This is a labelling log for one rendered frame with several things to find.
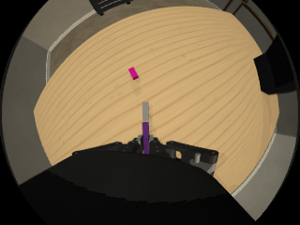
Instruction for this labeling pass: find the purple rod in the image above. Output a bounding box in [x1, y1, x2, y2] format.
[142, 122, 149, 154]

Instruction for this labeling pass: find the grey rod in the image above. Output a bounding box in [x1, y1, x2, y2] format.
[142, 102, 149, 121]

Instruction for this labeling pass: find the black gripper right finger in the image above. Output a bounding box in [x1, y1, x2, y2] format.
[148, 135, 218, 175]

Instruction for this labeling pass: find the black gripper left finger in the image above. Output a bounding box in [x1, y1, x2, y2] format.
[72, 135, 143, 155]

